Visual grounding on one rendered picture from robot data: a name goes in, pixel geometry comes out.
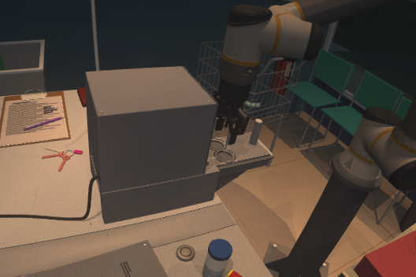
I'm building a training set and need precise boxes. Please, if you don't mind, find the jar with blue lid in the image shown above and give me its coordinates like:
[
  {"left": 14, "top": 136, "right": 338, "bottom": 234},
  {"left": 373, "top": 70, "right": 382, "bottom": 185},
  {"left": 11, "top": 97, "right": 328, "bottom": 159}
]
[{"left": 202, "top": 238, "right": 234, "bottom": 277}]

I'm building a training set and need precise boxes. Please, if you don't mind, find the black power cable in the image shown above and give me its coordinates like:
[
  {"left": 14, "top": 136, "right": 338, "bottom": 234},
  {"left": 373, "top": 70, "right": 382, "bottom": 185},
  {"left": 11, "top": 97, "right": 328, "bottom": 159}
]
[{"left": 0, "top": 175, "right": 100, "bottom": 221}]

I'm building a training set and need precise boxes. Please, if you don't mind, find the white wire basket cart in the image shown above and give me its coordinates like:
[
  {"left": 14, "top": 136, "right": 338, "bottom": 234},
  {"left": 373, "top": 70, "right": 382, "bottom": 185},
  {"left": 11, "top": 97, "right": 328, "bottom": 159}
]
[{"left": 195, "top": 40, "right": 304, "bottom": 154}]

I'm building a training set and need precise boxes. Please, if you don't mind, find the grey printed sheet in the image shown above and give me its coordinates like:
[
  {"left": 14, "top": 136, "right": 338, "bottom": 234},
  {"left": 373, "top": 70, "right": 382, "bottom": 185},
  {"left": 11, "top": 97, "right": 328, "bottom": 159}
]
[{"left": 0, "top": 239, "right": 170, "bottom": 277}]

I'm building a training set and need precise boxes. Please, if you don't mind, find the grey open box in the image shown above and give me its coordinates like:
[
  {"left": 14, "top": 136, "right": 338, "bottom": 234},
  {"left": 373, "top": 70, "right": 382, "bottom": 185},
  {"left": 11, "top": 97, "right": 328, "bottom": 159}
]
[{"left": 0, "top": 39, "right": 46, "bottom": 95}]

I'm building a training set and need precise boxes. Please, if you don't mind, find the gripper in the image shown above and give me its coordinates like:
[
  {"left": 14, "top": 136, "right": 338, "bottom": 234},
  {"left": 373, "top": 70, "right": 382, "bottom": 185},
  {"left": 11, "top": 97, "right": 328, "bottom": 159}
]
[{"left": 214, "top": 60, "right": 261, "bottom": 146}]

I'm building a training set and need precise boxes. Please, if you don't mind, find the purple pen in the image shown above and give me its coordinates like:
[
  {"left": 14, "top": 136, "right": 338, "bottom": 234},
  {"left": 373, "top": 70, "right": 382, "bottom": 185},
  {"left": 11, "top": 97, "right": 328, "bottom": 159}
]
[{"left": 23, "top": 116, "right": 65, "bottom": 131}]

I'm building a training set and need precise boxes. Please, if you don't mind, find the red block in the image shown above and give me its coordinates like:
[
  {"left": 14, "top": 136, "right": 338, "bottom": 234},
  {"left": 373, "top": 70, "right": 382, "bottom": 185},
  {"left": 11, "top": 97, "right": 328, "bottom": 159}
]
[{"left": 76, "top": 87, "right": 89, "bottom": 108}]

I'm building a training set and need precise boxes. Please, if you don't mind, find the grey token tray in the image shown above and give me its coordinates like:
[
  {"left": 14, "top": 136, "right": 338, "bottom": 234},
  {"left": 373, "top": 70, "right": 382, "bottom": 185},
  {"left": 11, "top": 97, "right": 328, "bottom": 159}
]
[{"left": 205, "top": 124, "right": 274, "bottom": 175}]

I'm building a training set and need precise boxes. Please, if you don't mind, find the red box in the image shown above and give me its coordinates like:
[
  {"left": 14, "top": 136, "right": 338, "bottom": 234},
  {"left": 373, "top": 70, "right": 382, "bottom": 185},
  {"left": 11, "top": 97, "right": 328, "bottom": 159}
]
[{"left": 353, "top": 228, "right": 416, "bottom": 277}]

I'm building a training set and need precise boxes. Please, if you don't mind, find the grey cylinder post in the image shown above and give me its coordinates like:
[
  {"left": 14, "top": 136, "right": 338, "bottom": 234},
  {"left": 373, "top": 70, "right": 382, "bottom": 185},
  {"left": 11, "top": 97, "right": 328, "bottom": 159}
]
[{"left": 248, "top": 118, "right": 263, "bottom": 147}]

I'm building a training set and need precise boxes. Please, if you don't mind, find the orange key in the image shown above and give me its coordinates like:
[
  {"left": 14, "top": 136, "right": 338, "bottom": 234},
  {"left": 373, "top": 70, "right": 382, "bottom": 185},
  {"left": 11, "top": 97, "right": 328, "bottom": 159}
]
[
  {"left": 58, "top": 153, "right": 72, "bottom": 173},
  {"left": 41, "top": 151, "right": 67, "bottom": 161}
]

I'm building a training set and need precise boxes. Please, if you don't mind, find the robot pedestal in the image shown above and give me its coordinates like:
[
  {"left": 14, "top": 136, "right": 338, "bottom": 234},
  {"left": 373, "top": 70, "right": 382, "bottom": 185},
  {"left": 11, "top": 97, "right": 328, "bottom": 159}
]
[{"left": 262, "top": 157, "right": 385, "bottom": 277}]

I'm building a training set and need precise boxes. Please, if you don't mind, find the green chair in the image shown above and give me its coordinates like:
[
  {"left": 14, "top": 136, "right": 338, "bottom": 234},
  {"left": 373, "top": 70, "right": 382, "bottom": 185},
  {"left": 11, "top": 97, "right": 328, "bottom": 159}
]
[
  {"left": 284, "top": 48, "right": 357, "bottom": 152},
  {"left": 321, "top": 70, "right": 406, "bottom": 148}
]

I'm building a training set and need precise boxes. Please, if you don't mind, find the grey round disc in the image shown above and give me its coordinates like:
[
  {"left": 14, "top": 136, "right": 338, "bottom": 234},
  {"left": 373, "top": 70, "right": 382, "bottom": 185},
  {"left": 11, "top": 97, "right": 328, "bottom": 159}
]
[{"left": 176, "top": 244, "right": 197, "bottom": 263}]

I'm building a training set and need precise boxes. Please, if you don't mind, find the red canister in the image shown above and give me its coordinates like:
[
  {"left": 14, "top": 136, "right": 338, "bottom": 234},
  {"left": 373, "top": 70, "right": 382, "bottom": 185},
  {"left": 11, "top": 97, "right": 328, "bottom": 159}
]
[{"left": 269, "top": 58, "right": 295, "bottom": 97}]

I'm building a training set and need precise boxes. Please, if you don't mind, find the white pole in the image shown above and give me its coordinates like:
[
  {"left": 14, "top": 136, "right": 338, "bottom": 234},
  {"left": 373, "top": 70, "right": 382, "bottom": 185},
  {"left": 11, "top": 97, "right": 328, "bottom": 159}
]
[{"left": 88, "top": 0, "right": 101, "bottom": 72}]

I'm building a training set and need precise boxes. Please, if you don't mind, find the grey washer body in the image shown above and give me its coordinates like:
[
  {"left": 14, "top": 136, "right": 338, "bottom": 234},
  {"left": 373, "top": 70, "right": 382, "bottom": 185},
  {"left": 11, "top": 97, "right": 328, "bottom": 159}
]
[{"left": 84, "top": 65, "right": 221, "bottom": 225}]

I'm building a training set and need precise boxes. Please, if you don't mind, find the brown clipboard with paper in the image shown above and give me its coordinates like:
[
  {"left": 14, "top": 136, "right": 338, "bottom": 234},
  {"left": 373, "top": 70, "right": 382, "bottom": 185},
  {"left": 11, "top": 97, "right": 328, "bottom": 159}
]
[{"left": 0, "top": 90, "right": 72, "bottom": 149}]

